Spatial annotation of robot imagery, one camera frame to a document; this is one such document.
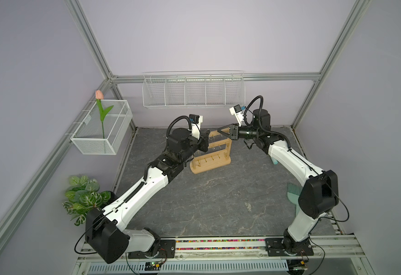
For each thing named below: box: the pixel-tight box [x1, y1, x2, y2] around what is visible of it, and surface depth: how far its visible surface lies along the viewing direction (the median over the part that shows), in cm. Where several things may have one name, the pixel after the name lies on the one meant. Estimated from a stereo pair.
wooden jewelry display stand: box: [189, 130, 233, 175], surface depth 98 cm
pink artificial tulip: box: [95, 89, 114, 139], surface depth 82 cm
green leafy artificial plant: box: [62, 175, 112, 227], surface depth 63 cm
